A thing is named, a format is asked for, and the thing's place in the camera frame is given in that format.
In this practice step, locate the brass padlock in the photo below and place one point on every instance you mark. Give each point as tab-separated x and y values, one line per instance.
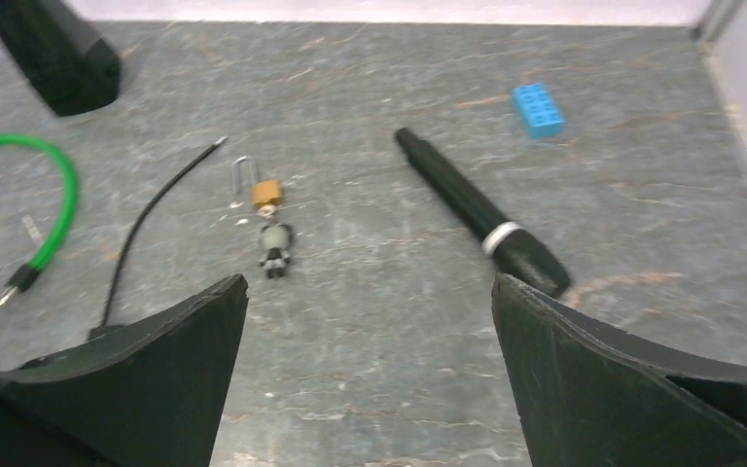
265	192

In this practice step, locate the panda keychain with key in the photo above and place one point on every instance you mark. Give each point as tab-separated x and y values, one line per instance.
276	239

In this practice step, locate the blue toy brick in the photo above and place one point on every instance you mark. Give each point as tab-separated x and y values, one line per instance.
537	110

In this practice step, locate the black microphone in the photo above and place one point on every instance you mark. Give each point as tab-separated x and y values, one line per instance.
512	248

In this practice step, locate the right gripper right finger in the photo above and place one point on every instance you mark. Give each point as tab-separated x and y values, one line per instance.
590	394

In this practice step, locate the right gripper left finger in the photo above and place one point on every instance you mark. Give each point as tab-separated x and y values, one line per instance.
150	393

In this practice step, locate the black cable padlock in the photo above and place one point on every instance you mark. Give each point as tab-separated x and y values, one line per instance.
104	327

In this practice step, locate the black metronome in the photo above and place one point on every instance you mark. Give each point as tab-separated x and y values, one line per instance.
65	59

